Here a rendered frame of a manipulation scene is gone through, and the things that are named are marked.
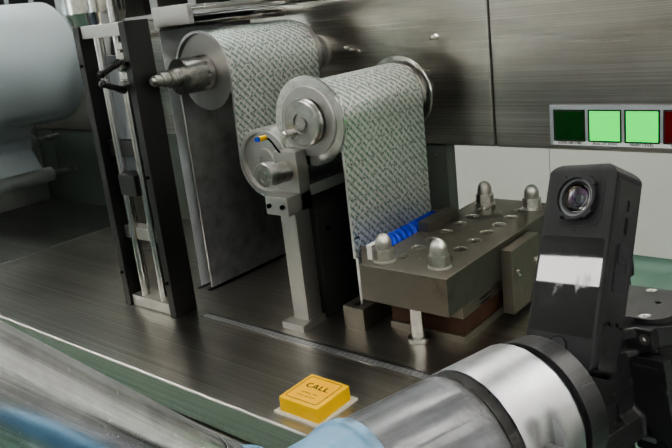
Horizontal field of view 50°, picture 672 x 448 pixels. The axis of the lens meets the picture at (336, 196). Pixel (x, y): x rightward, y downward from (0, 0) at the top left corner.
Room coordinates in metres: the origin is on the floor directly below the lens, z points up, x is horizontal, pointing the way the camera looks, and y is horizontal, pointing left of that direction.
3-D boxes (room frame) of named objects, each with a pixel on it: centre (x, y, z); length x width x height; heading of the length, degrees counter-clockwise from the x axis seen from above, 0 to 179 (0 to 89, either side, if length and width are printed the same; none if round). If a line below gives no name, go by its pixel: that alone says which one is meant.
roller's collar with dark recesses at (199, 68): (1.32, 0.23, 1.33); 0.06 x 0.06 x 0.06; 49
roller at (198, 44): (1.44, 0.13, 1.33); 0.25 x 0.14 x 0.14; 139
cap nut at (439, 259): (1.03, -0.14, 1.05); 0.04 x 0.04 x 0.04
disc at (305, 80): (1.17, 0.03, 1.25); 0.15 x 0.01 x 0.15; 49
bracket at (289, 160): (1.17, 0.08, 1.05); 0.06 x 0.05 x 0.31; 139
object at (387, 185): (1.23, -0.10, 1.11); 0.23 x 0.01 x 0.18; 139
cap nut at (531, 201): (1.27, -0.35, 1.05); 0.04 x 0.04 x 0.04
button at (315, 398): (0.90, 0.06, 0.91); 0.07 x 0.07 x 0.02; 49
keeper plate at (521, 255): (1.13, -0.29, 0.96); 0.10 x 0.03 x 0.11; 139
